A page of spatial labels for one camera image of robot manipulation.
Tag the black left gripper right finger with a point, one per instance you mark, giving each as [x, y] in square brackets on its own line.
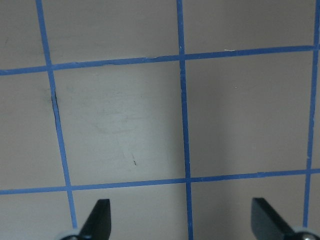
[267, 224]

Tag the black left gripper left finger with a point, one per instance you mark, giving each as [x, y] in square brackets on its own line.
[98, 223]

